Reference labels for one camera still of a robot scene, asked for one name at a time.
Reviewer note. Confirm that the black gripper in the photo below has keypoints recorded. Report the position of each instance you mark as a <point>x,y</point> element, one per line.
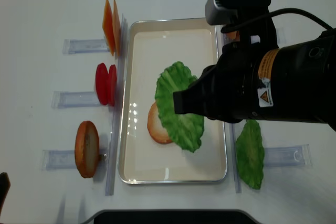
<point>223,90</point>

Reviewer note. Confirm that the green lettuce leaf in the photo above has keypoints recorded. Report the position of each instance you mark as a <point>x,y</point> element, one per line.
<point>250,155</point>
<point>185,130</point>

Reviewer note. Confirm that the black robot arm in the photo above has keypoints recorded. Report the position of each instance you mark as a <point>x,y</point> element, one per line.
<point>255,79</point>

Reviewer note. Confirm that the bread slice on tray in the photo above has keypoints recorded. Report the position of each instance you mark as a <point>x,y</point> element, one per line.
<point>156,130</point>

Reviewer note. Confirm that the green lettuce leaf on rack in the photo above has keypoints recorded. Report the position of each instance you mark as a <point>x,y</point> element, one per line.
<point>250,155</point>

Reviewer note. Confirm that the right tomato slice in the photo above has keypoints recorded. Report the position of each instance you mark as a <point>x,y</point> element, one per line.
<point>111,85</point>

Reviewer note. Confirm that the tomato slice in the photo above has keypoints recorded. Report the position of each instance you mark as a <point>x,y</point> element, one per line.
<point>101,83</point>
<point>111,85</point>

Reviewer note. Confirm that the left tomato slice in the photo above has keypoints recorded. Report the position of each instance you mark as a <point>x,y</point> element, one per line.
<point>101,83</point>

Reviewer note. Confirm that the right cheese slice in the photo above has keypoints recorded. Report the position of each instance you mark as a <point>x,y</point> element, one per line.
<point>116,28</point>

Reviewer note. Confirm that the cheese slice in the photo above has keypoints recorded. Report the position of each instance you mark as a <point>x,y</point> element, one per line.
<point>107,26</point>
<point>116,28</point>

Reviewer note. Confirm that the left cheese slice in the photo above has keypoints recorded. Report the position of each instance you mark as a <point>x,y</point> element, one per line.
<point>107,26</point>

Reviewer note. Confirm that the standing bread slice left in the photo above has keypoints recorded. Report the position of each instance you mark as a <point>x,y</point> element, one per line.
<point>87,149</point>

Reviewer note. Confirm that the white metal tray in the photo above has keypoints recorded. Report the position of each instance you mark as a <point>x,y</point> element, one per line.
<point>152,47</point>

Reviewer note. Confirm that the bun slice right rack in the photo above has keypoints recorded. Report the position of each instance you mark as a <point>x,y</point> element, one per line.
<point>235,36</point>

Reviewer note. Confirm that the black base bottom edge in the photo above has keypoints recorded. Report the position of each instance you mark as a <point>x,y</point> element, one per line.
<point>172,216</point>

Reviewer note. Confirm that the dark object left edge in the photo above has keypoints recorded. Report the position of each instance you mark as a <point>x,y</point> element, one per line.
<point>4,188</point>

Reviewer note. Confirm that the clear right rack rail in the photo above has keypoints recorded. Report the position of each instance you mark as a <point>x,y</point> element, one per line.
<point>229,127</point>

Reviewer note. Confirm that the clear rack rail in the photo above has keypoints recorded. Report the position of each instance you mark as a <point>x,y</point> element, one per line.
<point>229,127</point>
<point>117,109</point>

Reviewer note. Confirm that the clear left rack rail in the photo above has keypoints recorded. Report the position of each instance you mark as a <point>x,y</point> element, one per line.
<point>117,109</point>

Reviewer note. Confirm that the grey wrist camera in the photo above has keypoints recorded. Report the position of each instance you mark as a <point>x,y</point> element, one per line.
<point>233,1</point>

